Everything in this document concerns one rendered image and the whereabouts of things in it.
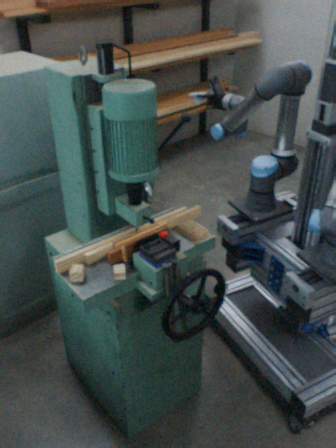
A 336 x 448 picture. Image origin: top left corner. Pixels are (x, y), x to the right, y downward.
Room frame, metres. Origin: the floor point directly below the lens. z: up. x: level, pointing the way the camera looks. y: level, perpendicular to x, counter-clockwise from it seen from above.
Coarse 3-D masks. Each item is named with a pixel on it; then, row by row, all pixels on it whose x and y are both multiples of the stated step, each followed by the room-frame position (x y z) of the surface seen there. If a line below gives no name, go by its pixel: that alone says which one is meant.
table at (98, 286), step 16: (208, 240) 1.45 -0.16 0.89; (192, 256) 1.40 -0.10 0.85; (64, 272) 1.25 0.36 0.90; (96, 272) 1.25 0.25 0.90; (112, 272) 1.25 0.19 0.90; (128, 272) 1.25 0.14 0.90; (64, 288) 1.22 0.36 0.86; (80, 288) 1.17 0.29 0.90; (96, 288) 1.17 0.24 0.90; (112, 288) 1.18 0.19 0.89; (128, 288) 1.22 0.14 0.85; (144, 288) 1.20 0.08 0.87; (80, 304) 1.13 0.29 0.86; (96, 304) 1.14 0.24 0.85
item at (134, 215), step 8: (120, 200) 1.47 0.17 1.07; (120, 208) 1.46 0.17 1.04; (128, 208) 1.42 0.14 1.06; (136, 208) 1.41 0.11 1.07; (144, 208) 1.41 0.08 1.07; (120, 216) 1.47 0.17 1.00; (128, 216) 1.42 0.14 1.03; (136, 216) 1.39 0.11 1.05; (136, 224) 1.39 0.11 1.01; (144, 224) 1.41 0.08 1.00
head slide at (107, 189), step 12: (96, 108) 1.48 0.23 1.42; (96, 120) 1.49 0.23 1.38; (96, 132) 1.49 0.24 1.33; (96, 144) 1.50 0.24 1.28; (96, 156) 1.51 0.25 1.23; (96, 168) 1.51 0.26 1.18; (96, 180) 1.52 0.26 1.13; (108, 180) 1.48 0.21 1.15; (96, 192) 1.53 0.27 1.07; (108, 192) 1.47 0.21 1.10; (120, 192) 1.51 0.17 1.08; (108, 204) 1.47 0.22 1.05
